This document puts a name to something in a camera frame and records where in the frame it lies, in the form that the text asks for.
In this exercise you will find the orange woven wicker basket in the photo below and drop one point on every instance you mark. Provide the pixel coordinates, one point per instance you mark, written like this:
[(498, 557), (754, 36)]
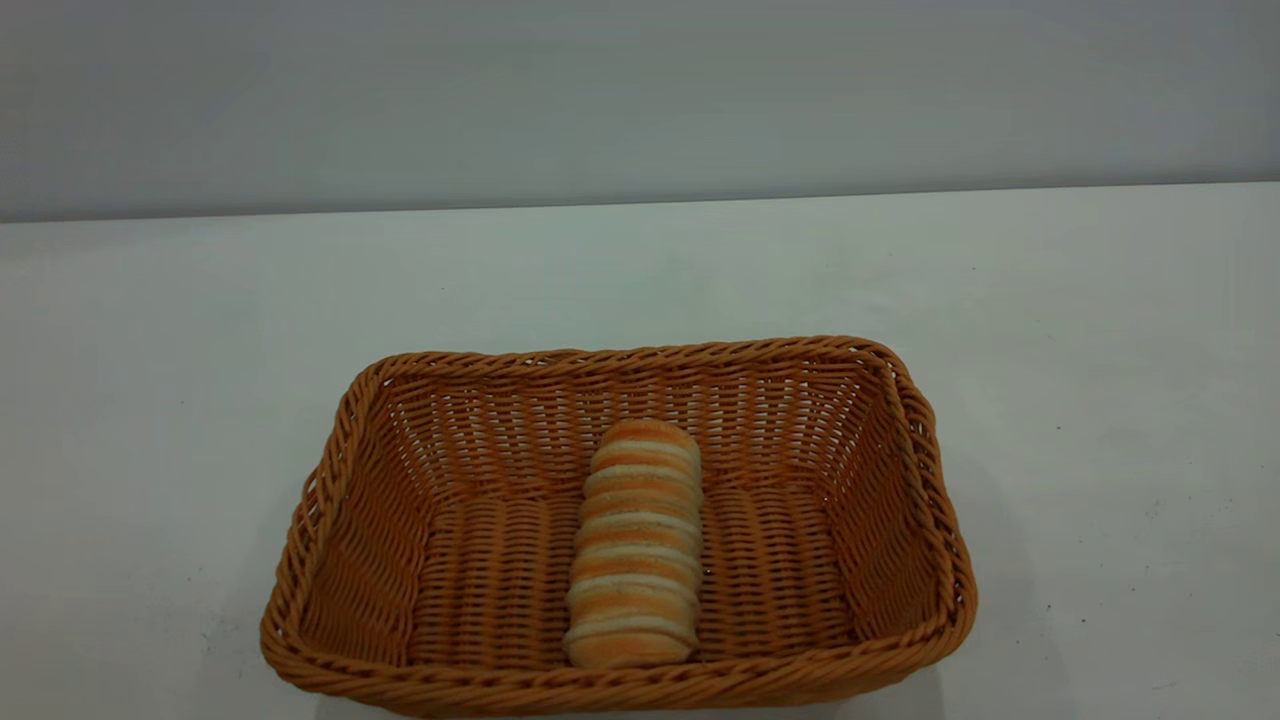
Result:
[(800, 560)]

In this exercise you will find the striped bread roll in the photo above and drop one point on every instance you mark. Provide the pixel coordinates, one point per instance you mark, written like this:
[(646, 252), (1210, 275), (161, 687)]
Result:
[(636, 550)]

